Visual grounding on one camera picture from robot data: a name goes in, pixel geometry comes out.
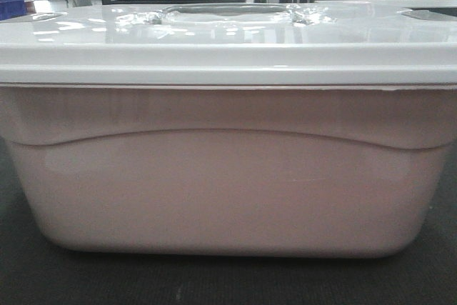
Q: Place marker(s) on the white lidded plastic bin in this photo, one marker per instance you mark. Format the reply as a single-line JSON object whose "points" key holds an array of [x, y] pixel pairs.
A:
{"points": [[314, 130]]}

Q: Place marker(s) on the blue crate far left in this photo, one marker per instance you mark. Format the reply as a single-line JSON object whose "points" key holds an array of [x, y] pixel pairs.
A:
{"points": [[12, 8]]}

